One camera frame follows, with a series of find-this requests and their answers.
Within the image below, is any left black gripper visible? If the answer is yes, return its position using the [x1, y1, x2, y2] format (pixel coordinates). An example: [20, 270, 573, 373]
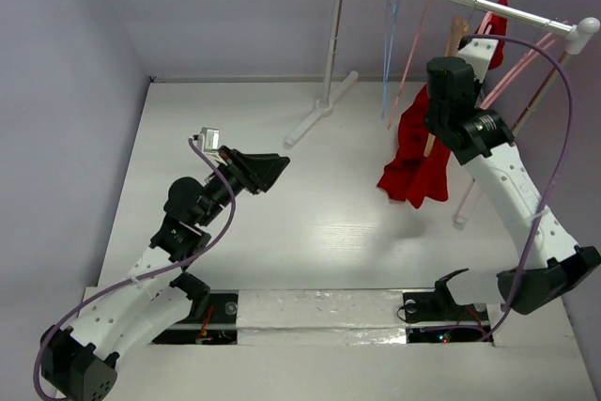
[196, 146, 288, 227]

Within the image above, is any red t shirt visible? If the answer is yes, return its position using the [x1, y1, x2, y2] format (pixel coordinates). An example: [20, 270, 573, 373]
[377, 15, 508, 208]

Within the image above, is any thick pink plastic hanger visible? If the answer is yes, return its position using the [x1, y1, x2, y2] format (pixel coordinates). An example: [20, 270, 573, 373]
[476, 11, 498, 35]

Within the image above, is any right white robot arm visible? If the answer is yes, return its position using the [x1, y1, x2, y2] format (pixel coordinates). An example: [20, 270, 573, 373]
[424, 34, 600, 315]

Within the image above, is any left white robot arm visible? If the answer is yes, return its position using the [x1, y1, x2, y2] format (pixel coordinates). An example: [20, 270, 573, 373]
[34, 146, 290, 400]

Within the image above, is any orange wooden hanger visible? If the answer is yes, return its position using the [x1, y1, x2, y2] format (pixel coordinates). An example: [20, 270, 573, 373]
[424, 14, 470, 157]

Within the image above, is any white clothes rack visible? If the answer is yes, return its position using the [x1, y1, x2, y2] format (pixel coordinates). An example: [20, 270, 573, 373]
[283, 0, 601, 229]

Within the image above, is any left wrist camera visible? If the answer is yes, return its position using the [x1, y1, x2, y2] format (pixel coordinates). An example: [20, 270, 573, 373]
[191, 127, 222, 162]

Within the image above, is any thin pink wire hanger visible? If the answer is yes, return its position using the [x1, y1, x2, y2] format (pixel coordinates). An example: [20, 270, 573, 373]
[387, 0, 430, 130]

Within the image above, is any blue wire hanger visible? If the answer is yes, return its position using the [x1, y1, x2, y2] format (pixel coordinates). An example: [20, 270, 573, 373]
[381, 0, 401, 118]

